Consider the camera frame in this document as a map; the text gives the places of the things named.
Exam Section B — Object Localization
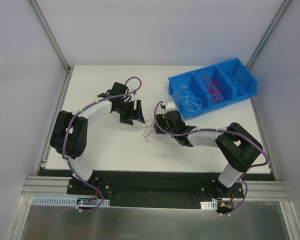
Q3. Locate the aluminium frame post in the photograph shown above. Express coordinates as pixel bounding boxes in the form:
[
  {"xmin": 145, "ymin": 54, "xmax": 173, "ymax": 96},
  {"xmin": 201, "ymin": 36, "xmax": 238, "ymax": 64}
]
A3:
[
  {"xmin": 27, "ymin": 0, "xmax": 72, "ymax": 74},
  {"xmin": 246, "ymin": 0, "xmax": 294, "ymax": 70}
]

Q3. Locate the right white cable duct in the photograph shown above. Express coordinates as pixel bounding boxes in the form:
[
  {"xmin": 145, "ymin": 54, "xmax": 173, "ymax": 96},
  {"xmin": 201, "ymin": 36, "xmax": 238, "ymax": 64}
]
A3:
[{"xmin": 200, "ymin": 201, "xmax": 218, "ymax": 211}]

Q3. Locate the white wire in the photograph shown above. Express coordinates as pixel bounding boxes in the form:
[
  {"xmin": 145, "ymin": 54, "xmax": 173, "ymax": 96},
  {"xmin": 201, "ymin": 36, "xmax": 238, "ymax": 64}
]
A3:
[
  {"xmin": 184, "ymin": 98, "xmax": 205, "ymax": 113},
  {"xmin": 177, "ymin": 83, "xmax": 191, "ymax": 101}
]

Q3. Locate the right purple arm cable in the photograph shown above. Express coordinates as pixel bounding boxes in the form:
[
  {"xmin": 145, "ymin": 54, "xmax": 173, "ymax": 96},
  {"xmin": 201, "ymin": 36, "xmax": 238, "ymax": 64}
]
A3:
[{"xmin": 154, "ymin": 100, "xmax": 270, "ymax": 176}]

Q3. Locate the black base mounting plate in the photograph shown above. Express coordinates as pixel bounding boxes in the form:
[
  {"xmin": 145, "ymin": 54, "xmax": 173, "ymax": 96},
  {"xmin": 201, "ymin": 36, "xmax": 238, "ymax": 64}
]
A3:
[{"xmin": 67, "ymin": 170, "xmax": 245, "ymax": 209}]

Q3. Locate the red blue wire bundle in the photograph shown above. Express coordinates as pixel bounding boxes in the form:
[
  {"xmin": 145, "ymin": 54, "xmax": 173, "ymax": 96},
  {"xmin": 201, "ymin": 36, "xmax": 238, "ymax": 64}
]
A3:
[{"xmin": 133, "ymin": 112, "xmax": 157, "ymax": 144}]

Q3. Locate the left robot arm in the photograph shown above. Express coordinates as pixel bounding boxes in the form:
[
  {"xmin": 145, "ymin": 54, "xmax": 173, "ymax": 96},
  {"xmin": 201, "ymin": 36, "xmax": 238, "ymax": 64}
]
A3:
[{"xmin": 50, "ymin": 82, "xmax": 145, "ymax": 195}]

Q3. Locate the dark blue wire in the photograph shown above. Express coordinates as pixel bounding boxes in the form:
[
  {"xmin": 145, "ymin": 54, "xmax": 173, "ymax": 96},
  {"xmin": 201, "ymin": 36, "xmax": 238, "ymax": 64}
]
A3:
[{"xmin": 224, "ymin": 59, "xmax": 253, "ymax": 97}]

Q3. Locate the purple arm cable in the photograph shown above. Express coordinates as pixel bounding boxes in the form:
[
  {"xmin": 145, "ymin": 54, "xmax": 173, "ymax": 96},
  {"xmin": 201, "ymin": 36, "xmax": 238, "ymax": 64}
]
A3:
[
  {"xmin": 61, "ymin": 76, "xmax": 144, "ymax": 213},
  {"xmin": 154, "ymin": 100, "xmax": 270, "ymax": 176}
]

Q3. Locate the right aluminium frame post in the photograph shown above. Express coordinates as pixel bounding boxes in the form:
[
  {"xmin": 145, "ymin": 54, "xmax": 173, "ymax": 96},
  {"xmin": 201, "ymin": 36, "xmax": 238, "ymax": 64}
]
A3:
[{"xmin": 246, "ymin": 0, "xmax": 294, "ymax": 70}]

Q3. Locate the white cable duct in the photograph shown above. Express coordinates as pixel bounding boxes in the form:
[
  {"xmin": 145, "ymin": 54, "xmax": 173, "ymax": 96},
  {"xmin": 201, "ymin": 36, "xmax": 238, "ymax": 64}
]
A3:
[
  {"xmin": 32, "ymin": 196, "xmax": 110, "ymax": 208},
  {"xmin": 200, "ymin": 201, "xmax": 218, "ymax": 211}
]

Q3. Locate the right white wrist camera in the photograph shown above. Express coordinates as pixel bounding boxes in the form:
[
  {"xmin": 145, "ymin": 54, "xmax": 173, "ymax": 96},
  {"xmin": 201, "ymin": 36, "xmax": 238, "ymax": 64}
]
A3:
[{"xmin": 160, "ymin": 101, "xmax": 177, "ymax": 114}]

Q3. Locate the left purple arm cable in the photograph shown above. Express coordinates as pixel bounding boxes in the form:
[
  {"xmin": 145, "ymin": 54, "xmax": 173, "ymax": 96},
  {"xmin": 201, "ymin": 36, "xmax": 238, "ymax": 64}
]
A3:
[{"xmin": 61, "ymin": 76, "xmax": 144, "ymax": 213}]

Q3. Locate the left white cable duct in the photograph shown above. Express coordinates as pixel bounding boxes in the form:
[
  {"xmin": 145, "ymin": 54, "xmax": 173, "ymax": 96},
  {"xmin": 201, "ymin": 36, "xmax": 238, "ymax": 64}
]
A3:
[{"xmin": 32, "ymin": 196, "xmax": 110, "ymax": 208}]

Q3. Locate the left aluminium frame post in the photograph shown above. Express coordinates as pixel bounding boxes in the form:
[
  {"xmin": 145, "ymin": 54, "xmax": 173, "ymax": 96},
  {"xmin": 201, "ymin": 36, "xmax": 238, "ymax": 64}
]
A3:
[{"xmin": 27, "ymin": 0, "xmax": 72, "ymax": 74}]

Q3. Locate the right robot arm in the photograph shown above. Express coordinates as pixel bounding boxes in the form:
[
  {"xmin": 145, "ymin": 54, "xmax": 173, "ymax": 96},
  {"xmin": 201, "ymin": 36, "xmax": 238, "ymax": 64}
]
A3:
[{"xmin": 154, "ymin": 110, "xmax": 263, "ymax": 198}]

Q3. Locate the blue divided plastic bin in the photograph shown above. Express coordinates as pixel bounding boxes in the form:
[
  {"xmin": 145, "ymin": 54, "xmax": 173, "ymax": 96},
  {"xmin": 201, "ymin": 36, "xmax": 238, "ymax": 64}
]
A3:
[{"xmin": 168, "ymin": 58, "xmax": 258, "ymax": 120}]

